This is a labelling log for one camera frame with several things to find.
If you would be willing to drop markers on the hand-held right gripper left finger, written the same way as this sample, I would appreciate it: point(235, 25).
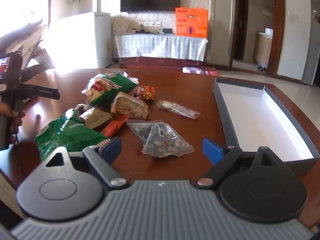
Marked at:
point(113, 148)

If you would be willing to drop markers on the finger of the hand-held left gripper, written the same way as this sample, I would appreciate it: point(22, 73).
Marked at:
point(42, 93)

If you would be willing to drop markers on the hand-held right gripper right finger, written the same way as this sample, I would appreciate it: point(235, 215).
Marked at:
point(211, 150)

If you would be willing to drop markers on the orange-red bar packet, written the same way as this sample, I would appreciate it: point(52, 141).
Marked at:
point(113, 126)

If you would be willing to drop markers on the small brown packet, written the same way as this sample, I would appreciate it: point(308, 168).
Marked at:
point(96, 117)

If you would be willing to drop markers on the tan peanut packet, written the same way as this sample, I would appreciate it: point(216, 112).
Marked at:
point(127, 105)

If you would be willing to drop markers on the green snack bag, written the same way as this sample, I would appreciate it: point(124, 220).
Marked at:
point(67, 135)

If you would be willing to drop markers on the clear seed packet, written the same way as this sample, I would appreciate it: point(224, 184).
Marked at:
point(160, 137)

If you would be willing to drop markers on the clear candy spoon packet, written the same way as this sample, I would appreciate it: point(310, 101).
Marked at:
point(175, 108)

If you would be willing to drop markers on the grey cardboard box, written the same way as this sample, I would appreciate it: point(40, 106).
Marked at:
point(262, 120)

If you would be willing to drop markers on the green cracker bag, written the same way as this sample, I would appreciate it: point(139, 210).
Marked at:
point(117, 85)

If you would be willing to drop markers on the orange candy packet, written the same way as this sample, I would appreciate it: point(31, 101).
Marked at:
point(147, 92)

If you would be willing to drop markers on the person's left hand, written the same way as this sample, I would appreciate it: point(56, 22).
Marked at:
point(15, 123)

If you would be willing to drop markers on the dark chair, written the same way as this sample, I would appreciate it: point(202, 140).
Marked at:
point(42, 60)

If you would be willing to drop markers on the flattened cardboard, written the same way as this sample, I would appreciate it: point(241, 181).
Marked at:
point(22, 40)

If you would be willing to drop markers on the white chest freezer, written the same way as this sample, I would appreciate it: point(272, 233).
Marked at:
point(82, 40)

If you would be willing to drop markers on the red floor item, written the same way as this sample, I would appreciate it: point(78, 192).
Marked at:
point(212, 73)

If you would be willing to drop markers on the white purple bottle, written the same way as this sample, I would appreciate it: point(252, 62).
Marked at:
point(193, 70)

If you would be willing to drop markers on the pair of slippers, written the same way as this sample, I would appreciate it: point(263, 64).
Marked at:
point(262, 68)

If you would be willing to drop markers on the dark wooden television cabinet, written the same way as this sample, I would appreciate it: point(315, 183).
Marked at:
point(160, 62)

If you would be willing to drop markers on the cabinet with white cloth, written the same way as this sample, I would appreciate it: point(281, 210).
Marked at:
point(155, 46)

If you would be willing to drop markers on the wooden kitchen cabinet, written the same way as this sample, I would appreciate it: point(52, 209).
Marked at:
point(262, 47)

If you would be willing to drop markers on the small black device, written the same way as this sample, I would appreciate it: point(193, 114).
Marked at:
point(167, 31)

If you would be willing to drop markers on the orange gift box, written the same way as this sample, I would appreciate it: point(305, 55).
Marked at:
point(191, 22)

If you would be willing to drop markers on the dark wooden door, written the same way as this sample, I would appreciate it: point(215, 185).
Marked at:
point(242, 22)

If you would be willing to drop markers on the white pot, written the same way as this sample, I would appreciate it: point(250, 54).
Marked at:
point(269, 31)

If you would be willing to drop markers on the grey refrigerator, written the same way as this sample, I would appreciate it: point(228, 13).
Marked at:
point(311, 52)

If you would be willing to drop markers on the white wall sockets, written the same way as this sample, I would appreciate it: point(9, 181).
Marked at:
point(150, 24)

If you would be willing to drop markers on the white wall switch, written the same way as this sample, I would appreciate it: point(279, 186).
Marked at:
point(293, 16)

